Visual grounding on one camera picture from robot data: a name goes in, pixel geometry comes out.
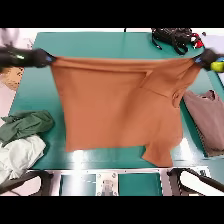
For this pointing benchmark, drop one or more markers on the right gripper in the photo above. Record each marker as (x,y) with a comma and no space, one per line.
(206,58)

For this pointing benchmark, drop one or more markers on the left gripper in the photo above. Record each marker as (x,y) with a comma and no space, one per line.
(42,58)

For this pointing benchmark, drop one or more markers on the orange T-shirt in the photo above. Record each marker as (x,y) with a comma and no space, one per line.
(113,106)

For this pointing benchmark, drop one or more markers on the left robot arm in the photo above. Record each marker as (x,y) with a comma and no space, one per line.
(13,57)

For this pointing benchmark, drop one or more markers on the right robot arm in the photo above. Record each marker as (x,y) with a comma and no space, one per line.
(176,181)

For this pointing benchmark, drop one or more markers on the small red object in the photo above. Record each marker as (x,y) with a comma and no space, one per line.
(199,42)

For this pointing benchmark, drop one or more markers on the grey-brown garment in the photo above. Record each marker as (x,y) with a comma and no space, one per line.
(208,120)

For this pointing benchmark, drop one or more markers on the dark green garment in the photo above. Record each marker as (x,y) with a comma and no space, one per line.
(26,125)

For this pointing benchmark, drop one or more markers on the pale green garment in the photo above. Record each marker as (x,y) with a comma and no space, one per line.
(20,155)

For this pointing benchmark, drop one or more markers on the silver frame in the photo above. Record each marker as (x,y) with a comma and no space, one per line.
(106,182)

